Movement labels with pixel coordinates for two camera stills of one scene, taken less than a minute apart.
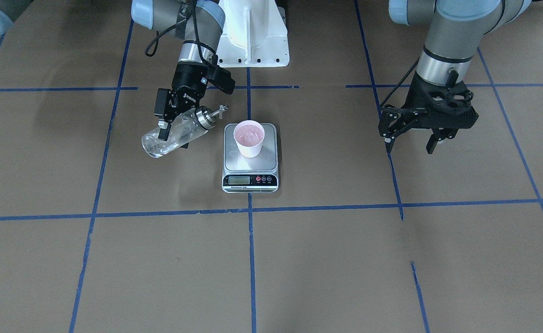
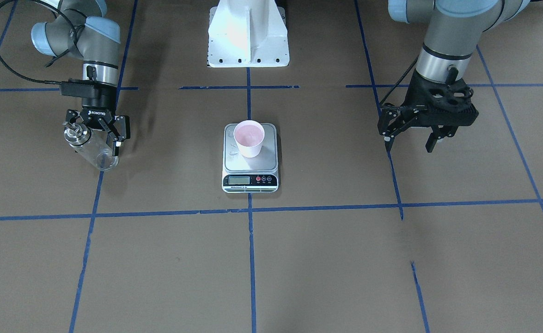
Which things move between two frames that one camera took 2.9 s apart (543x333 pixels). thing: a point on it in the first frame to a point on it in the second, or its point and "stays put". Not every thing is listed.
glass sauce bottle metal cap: x=182 y=130 to x=78 y=136
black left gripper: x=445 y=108 stays put
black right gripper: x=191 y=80 to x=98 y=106
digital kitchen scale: x=259 y=174 stays put
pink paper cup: x=248 y=135 stays put
